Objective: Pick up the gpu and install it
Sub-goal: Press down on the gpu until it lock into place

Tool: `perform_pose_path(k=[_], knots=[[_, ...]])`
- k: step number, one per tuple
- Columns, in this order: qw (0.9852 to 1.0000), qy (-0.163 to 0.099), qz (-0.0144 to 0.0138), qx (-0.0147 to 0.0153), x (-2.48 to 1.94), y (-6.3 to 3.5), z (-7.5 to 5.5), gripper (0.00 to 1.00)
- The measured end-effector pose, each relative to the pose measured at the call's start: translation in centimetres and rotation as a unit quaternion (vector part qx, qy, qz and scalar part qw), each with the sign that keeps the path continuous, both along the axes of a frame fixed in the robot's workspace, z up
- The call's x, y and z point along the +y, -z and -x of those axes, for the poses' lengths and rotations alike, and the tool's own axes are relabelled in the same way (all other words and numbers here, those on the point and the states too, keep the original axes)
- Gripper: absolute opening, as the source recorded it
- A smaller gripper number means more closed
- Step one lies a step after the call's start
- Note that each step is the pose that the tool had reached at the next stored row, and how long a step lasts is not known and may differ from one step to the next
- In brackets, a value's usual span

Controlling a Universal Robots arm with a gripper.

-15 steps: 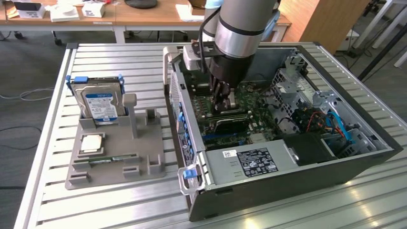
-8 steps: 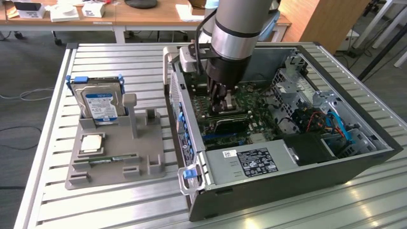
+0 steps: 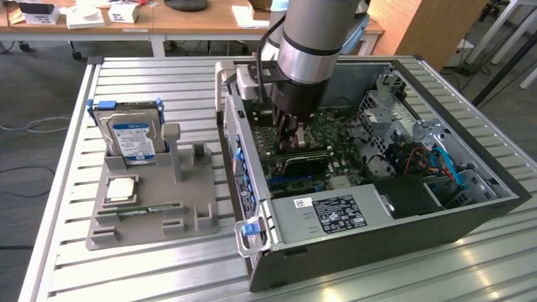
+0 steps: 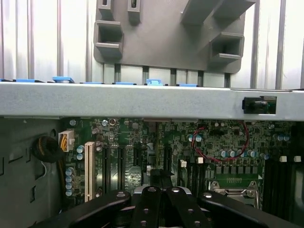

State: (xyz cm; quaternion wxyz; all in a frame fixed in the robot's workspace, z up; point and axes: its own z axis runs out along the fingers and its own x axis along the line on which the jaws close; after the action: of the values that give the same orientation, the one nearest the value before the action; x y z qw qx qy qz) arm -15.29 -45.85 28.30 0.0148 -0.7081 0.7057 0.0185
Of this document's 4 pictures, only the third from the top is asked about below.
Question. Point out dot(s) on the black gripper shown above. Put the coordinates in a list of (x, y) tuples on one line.
[(300, 97)]

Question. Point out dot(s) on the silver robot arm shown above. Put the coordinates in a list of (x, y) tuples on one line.
[(311, 31)]

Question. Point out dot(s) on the green Dell motherboard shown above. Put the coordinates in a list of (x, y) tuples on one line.
[(340, 148)]

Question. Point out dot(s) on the perforated metal drive cage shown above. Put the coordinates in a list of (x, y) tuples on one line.
[(378, 122)]

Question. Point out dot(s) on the blue expansion slot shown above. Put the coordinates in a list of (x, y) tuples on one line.
[(279, 181)]

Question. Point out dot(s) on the white paper stack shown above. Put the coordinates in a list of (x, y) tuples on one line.
[(247, 17)]

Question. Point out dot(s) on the silver chipset heat sink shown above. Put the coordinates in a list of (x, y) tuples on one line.
[(343, 183)]

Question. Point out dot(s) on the grey power supply unit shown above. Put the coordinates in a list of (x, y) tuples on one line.
[(294, 220)]

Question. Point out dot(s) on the black plastic shroud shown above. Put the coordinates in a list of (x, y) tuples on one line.
[(403, 195)]

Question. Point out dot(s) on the wooden cabinet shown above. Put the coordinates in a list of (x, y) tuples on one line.
[(440, 31)]

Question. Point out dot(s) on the black round stand base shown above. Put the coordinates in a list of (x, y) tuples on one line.
[(184, 4)]

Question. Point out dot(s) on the white floor box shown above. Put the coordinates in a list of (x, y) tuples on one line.
[(459, 53)]

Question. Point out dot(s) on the grey parts rack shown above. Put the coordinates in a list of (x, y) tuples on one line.
[(188, 195)]

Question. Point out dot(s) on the hard disk in blue carrier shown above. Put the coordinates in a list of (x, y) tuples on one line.
[(130, 138)]

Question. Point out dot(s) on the blue case latch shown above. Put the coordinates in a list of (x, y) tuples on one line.
[(248, 229)]

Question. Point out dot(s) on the green RAM stick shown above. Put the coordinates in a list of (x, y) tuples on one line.
[(155, 209)]

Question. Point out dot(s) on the small white box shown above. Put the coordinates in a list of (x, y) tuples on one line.
[(124, 14)]

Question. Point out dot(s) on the metal disk bay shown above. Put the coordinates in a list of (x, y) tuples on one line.
[(479, 188)]

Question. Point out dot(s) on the spare silver CPU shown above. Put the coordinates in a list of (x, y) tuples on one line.
[(120, 188)]

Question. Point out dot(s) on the open black PC case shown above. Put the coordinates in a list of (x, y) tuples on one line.
[(378, 251)]

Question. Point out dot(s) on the white flat box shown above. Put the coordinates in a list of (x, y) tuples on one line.
[(84, 22)]

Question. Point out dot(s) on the white box black top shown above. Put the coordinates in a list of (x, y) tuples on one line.
[(40, 17)]

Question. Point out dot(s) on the brown cardboard piece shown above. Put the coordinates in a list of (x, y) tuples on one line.
[(13, 15)]

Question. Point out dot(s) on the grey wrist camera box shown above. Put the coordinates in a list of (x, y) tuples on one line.
[(247, 83)]

